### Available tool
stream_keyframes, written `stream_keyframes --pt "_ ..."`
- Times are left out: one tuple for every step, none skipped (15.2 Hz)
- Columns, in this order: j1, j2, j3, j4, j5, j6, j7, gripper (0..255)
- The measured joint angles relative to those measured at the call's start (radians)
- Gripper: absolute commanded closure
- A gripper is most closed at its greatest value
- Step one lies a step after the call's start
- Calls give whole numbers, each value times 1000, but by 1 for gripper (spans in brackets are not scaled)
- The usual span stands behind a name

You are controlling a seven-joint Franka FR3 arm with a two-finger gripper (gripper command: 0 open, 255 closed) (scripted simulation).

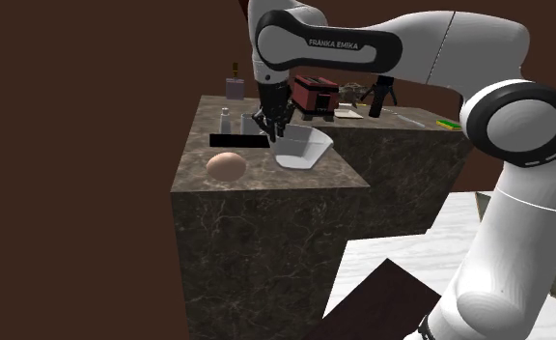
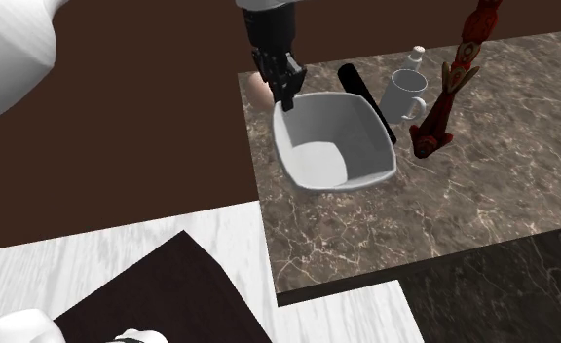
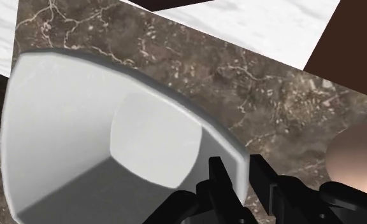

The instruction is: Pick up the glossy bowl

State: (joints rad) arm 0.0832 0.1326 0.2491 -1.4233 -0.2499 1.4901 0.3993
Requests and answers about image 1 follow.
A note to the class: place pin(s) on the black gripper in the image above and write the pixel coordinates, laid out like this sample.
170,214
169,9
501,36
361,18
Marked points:
274,96

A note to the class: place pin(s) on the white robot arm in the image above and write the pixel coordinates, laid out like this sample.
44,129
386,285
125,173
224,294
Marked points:
504,245

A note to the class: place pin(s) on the grey cup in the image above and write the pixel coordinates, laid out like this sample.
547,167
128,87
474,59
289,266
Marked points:
247,124

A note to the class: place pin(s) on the black flat rectangular block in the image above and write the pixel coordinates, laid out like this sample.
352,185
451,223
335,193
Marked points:
235,141

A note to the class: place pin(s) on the white spouted bowl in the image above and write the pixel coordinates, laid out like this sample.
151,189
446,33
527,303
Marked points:
306,150

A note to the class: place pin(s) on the grey salt shaker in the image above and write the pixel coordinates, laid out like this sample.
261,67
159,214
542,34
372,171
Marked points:
225,121

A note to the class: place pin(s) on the pale soap dispenser bottle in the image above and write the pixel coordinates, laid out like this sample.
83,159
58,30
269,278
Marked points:
234,87

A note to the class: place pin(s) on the red toaster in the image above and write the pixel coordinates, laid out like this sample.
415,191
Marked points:
316,96

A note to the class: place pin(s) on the brown egg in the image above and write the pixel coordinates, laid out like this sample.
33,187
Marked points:
226,166

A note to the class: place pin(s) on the white square plate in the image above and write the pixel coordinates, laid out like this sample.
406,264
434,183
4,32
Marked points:
348,113

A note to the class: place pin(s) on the brown patterned bowl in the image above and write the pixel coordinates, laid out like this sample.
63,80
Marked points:
353,90

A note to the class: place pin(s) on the black corkscrew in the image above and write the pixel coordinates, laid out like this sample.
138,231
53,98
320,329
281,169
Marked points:
378,96

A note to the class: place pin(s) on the silver knife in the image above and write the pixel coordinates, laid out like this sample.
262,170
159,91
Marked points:
407,118

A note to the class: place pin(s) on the green and yellow sponge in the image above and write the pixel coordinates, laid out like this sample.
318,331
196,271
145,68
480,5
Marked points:
449,124

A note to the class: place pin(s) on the dark brown robot stand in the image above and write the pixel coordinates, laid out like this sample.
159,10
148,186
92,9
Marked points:
377,306

